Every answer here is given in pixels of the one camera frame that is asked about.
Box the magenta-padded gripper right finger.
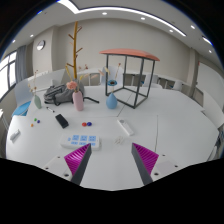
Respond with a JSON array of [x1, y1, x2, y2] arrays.
[[130, 142, 184, 186]]

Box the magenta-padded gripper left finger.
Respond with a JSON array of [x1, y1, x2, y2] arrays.
[[42, 142, 93, 186]]

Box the small clear white charger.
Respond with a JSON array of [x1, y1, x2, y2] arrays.
[[114, 134, 125, 146]]

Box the plain white remote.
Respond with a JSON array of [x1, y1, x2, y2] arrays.
[[116, 118, 135, 137]]

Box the black rectangular box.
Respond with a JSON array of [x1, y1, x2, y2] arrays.
[[54, 113, 70, 130]]

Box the pink vase with flowers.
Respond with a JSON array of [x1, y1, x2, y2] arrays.
[[64, 64, 101, 112]]

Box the blue vase with flowers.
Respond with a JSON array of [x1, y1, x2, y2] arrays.
[[103, 62, 123, 110]]

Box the white remote with buttons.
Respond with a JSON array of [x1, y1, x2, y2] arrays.
[[9, 128, 22, 143]]

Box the grey backpack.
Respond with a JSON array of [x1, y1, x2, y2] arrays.
[[43, 79, 100, 107]]

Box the green vase with stems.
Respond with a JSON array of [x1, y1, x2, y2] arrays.
[[27, 69, 43, 110]]

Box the white chair with blue cushion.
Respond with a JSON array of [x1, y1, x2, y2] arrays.
[[11, 78, 34, 118]]

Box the grey curtain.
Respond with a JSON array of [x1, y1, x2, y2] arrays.
[[14, 44, 28, 84]]

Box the wooden coat rack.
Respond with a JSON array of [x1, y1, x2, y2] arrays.
[[65, 21, 84, 81]]

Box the window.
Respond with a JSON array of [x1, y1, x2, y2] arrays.
[[0, 50, 18, 101]]

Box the short ceiling strip light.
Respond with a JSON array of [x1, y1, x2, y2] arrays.
[[201, 35, 214, 46]]

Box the ceiling spot lights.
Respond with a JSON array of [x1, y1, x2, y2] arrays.
[[11, 9, 214, 54]]

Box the long ceiling strip light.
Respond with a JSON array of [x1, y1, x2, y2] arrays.
[[57, 0, 188, 38]]

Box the white wall board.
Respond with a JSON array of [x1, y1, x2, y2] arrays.
[[197, 61, 224, 109]]

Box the orange-topped black frame side table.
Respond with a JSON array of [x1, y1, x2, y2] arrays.
[[98, 48, 161, 110]]

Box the round wall clock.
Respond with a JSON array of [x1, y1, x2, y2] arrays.
[[36, 39, 46, 52]]

